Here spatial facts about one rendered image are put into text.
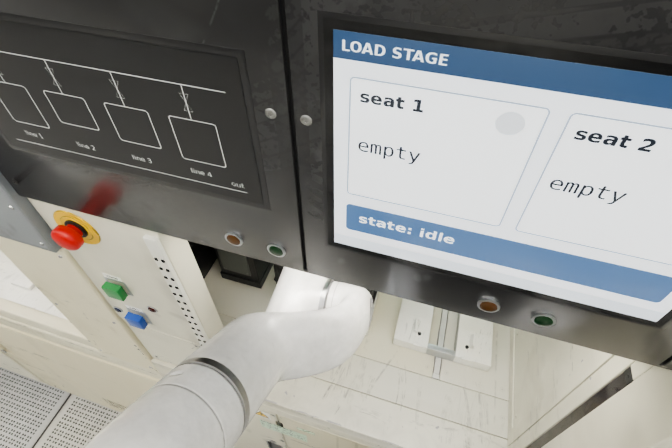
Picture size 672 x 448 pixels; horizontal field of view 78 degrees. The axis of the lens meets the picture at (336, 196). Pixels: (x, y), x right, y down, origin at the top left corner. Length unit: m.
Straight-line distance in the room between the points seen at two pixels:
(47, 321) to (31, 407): 1.00
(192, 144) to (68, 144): 0.16
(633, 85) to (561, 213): 0.10
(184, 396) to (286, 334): 0.16
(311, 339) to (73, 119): 0.34
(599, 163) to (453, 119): 0.09
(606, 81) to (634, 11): 0.04
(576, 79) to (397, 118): 0.11
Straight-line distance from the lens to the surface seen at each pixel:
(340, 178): 0.34
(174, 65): 0.35
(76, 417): 2.12
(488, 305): 0.43
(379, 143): 0.31
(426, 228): 0.36
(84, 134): 0.48
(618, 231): 0.36
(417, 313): 1.03
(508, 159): 0.30
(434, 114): 0.28
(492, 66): 0.27
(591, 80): 0.27
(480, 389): 1.02
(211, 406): 0.40
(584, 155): 0.30
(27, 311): 1.31
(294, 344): 0.52
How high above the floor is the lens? 1.79
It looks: 46 degrees down
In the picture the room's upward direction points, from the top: straight up
